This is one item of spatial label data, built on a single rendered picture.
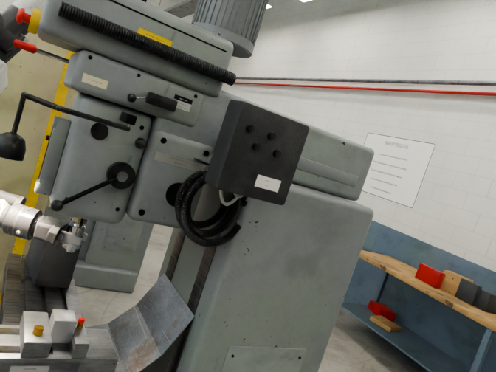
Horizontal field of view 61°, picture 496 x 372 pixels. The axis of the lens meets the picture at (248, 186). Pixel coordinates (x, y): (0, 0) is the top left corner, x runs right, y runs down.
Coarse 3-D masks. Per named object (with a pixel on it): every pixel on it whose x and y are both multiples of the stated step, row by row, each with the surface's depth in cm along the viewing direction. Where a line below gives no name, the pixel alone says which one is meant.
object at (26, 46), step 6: (18, 42) 111; (24, 42) 112; (24, 48) 112; (30, 48) 113; (36, 48) 113; (42, 54) 115; (48, 54) 115; (54, 54) 116; (60, 60) 117; (66, 60) 118
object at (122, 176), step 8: (112, 168) 108; (120, 168) 109; (128, 168) 110; (112, 176) 109; (120, 176) 109; (128, 176) 110; (104, 184) 108; (112, 184) 109; (120, 184) 110; (128, 184) 111; (80, 192) 106; (88, 192) 107; (56, 200) 104; (64, 200) 105; (72, 200) 105; (56, 208) 103
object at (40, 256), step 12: (36, 240) 156; (36, 252) 152; (48, 252) 146; (60, 252) 148; (72, 252) 151; (36, 264) 149; (48, 264) 147; (60, 264) 149; (72, 264) 152; (36, 276) 146; (48, 276) 148; (60, 276) 150
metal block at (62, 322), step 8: (56, 312) 107; (64, 312) 108; (72, 312) 109; (56, 320) 103; (64, 320) 104; (72, 320) 105; (56, 328) 103; (64, 328) 104; (72, 328) 105; (56, 336) 104; (64, 336) 105
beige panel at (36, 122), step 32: (32, 64) 254; (64, 64) 262; (0, 96) 251; (64, 96) 266; (0, 128) 254; (32, 128) 262; (0, 160) 258; (32, 160) 266; (32, 192) 270; (0, 256) 271; (0, 288) 275
